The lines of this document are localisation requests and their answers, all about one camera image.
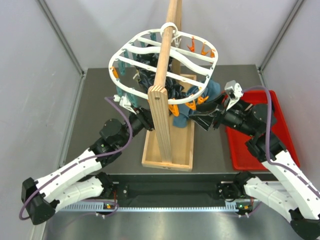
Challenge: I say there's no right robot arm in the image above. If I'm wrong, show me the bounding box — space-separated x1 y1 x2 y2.
189 93 320 240

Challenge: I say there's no blue ribbed sock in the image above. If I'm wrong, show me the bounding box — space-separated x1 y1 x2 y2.
172 78 221 128

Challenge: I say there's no black patterned sock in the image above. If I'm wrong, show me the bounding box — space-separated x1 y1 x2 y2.
132 44 191 101

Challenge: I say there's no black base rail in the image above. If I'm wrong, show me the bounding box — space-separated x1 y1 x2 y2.
110 173 244 208

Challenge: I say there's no white round clip hanger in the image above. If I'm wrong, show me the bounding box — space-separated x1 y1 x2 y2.
108 22 219 105

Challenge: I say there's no red plastic tray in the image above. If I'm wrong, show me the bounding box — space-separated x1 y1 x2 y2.
222 89 301 171

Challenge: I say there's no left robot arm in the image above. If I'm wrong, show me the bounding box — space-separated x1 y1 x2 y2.
19 107 154 226

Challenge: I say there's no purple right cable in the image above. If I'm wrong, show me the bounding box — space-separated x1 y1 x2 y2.
240 85 320 186

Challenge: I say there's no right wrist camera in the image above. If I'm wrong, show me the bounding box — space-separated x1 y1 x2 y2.
224 80 243 111

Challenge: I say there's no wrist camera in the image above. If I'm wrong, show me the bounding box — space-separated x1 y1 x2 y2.
224 80 243 111
112 93 136 114

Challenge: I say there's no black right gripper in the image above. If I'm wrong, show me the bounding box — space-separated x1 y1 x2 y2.
188 92 257 137

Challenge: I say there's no wooden hanger stand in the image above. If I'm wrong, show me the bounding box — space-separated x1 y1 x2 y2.
141 0 197 172

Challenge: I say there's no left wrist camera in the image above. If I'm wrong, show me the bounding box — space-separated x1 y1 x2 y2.
112 93 136 114

